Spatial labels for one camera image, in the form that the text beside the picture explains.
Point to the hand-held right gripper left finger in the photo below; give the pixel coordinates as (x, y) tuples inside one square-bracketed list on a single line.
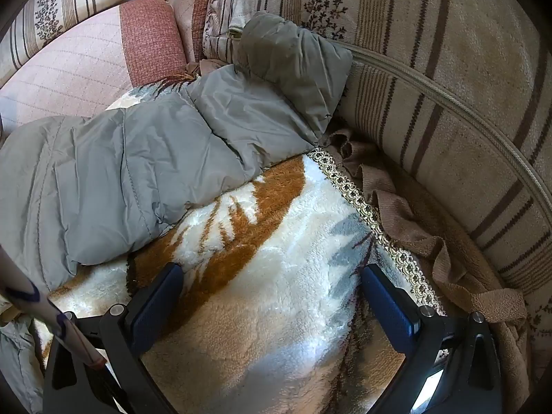
[(156, 306)]

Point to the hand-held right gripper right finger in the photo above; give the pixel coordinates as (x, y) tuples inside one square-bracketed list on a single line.
[(388, 310)]

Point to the grey puffer jacket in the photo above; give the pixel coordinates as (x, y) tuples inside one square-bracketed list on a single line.
[(129, 159)]

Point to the brown fringed sofa cover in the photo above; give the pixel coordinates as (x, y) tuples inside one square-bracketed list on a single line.
[(431, 241)]

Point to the white blue-printed rod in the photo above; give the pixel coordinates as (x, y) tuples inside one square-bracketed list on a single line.
[(43, 302)]

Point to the leaf-print fleece blanket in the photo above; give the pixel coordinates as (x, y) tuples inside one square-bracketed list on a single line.
[(280, 267)]

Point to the long striped sofa back cushion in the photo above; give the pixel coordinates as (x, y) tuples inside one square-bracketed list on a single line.
[(431, 73)]

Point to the pink sofa cushion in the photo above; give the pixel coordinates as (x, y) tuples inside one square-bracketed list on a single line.
[(77, 64)]

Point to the short striped sofa cushion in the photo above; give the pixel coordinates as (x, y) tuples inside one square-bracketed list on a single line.
[(64, 0)]

